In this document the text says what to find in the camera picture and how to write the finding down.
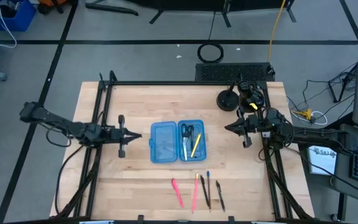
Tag white printed paper sheet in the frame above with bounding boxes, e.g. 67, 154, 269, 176
307, 145, 339, 176

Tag yellow cable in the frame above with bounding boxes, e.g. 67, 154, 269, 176
266, 0, 287, 63

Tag coiled black cable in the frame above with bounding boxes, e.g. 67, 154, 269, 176
196, 42, 225, 64

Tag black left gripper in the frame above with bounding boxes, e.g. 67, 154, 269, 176
109, 114, 142, 159

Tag yellow power plug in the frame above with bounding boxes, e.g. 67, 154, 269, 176
291, 108, 314, 121

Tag black-handled scissors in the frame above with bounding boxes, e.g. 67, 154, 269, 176
180, 123, 196, 162

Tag black mechanical pencil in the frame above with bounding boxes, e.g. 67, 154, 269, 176
215, 180, 226, 213

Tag brown pencil with blue cap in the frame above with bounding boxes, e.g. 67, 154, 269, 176
206, 170, 212, 213

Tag black partition screen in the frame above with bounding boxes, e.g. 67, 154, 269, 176
125, 0, 297, 28

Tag blue plastic storage bin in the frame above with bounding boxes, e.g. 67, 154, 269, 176
0, 0, 37, 32

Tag blue plastic supply box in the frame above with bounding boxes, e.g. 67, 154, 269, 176
149, 119, 207, 164

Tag black pen with white print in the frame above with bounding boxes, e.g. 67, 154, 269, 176
200, 175, 211, 210

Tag pink highlighter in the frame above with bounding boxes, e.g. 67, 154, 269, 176
171, 178, 185, 208

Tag black desk lamp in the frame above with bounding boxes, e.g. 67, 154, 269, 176
216, 74, 265, 114

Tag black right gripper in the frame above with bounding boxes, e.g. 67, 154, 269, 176
224, 108, 262, 149

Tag orange shop vacuum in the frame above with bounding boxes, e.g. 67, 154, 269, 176
37, 0, 71, 15

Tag black aluminium table frame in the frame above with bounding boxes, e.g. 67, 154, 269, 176
54, 70, 315, 224

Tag pink pencil with yellow eraser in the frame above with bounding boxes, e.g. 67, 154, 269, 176
191, 173, 200, 214

